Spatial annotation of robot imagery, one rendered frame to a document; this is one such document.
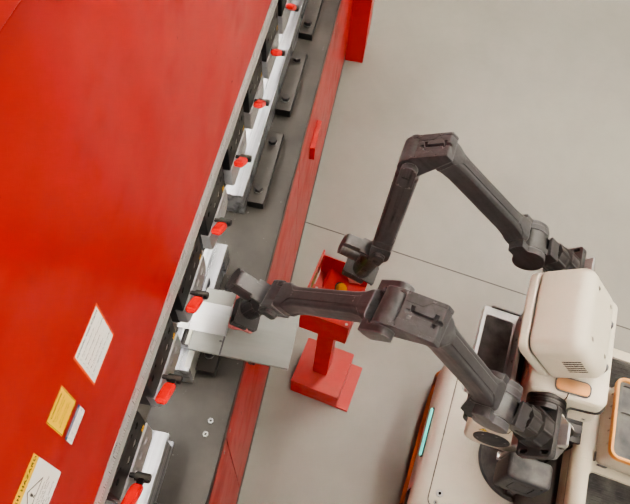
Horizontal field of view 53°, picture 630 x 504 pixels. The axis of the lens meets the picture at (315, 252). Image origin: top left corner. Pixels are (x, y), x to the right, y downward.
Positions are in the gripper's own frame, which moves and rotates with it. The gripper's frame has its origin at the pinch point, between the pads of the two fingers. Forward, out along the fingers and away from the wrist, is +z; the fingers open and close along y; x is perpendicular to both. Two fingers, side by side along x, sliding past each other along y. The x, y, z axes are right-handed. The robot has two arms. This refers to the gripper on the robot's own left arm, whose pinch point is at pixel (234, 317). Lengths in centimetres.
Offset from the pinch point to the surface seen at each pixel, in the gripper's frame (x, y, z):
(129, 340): -32, 29, -40
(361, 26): 49, -213, 63
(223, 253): -5.1, -20.7, 8.8
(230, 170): -18.2, -29.4, -16.3
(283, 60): -5, -101, 10
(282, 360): 13.5, 8.3, -6.2
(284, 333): 12.6, 0.9, -5.6
